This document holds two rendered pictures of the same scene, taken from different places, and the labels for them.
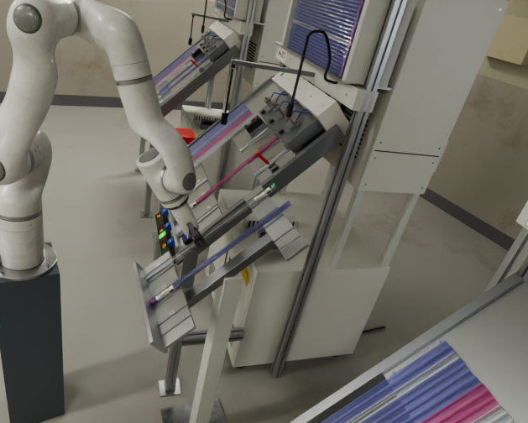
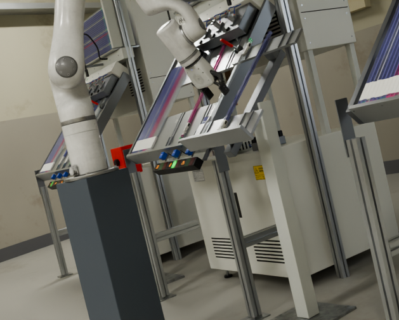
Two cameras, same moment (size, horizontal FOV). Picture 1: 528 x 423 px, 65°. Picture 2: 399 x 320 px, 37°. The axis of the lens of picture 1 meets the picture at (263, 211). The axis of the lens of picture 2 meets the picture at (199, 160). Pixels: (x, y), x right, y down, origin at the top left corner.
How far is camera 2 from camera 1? 153 cm
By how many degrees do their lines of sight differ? 27
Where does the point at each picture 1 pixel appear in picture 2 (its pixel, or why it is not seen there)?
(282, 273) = (291, 146)
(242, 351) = not seen: hidden behind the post
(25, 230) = (93, 128)
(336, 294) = (346, 160)
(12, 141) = (73, 43)
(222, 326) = (275, 154)
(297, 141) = (244, 23)
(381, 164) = (311, 22)
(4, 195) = (70, 103)
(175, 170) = (191, 15)
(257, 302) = not seen: hidden behind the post
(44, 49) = not seen: outside the picture
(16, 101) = (67, 16)
